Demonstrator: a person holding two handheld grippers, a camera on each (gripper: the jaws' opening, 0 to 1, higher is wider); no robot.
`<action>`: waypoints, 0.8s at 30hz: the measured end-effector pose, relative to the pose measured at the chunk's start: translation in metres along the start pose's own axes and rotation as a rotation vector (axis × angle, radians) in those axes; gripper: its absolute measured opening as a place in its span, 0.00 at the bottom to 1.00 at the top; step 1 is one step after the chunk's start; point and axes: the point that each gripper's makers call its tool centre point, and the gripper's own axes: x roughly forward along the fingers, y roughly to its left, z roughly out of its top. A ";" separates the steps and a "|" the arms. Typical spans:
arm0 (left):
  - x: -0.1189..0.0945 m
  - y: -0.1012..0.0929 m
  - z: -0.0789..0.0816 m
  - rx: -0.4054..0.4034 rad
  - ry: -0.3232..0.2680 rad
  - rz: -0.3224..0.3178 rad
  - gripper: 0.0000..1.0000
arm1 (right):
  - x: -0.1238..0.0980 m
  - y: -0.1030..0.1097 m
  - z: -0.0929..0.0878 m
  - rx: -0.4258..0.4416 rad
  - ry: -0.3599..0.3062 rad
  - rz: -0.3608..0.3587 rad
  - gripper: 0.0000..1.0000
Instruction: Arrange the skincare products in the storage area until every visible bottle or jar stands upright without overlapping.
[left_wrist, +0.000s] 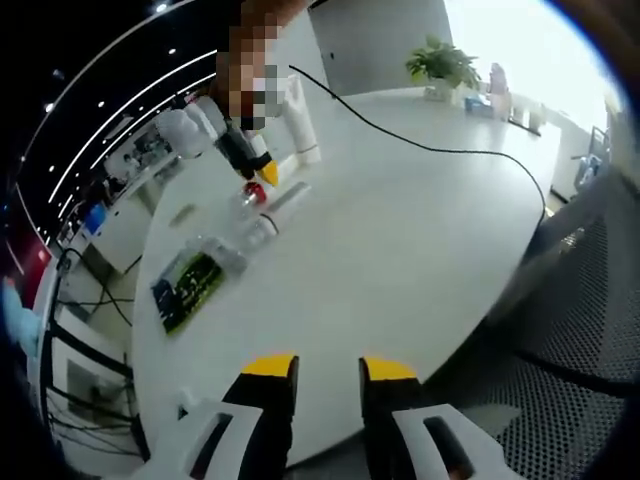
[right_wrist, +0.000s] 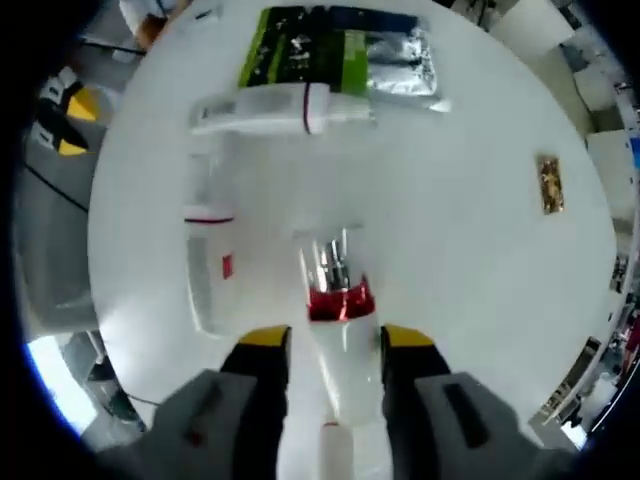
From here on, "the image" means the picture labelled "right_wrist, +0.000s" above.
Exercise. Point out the green skincare sachet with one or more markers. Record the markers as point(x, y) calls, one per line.
point(300, 55)

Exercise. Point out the white skincare tube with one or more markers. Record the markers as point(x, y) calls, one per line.
point(210, 290)

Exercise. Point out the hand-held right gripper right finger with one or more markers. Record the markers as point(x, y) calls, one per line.
point(405, 370)

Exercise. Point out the small white packet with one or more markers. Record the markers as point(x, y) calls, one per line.
point(206, 13)

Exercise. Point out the white bottle with red collar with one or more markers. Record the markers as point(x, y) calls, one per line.
point(340, 360)

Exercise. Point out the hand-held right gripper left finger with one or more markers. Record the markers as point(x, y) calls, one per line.
point(255, 380)

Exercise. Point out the small gold packet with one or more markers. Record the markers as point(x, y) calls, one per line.
point(552, 185)

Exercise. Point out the clear skincare bottle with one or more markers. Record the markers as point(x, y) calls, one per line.
point(270, 112)

